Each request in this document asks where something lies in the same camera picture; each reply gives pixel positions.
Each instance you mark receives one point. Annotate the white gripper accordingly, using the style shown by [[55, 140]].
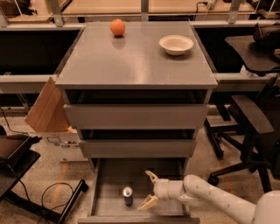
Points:
[[162, 188]]

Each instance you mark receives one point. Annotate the redbull can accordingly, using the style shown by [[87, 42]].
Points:
[[127, 193]]

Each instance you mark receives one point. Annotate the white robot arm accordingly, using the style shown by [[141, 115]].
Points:
[[193, 190]]

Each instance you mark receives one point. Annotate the grey bottom drawer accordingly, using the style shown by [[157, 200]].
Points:
[[111, 175]]

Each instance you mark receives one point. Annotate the grey drawer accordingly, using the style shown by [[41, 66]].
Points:
[[165, 148], [111, 175], [136, 117]]

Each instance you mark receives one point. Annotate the grey middle drawer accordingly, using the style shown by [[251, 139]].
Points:
[[165, 148]]

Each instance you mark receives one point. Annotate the grey drawer cabinet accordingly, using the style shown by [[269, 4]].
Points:
[[135, 70]]

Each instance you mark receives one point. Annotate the grey top drawer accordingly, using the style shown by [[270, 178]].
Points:
[[136, 117]]

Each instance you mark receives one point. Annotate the white cardboard box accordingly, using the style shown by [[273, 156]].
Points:
[[64, 145]]

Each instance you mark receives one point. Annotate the brown cardboard flap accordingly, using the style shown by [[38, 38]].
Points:
[[47, 114]]

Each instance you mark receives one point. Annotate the black office chair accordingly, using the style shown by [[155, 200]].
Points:
[[255, 134]]

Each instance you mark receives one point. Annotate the black stand on left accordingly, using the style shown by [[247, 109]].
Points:
[[16, 158]]

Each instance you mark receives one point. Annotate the white paper bowl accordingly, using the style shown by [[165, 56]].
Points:
[[176, 45]]

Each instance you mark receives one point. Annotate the orange fruit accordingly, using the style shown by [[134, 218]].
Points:
[[117, 27]]

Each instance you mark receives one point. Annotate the black side table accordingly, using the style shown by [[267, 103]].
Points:
[[259, 51]]

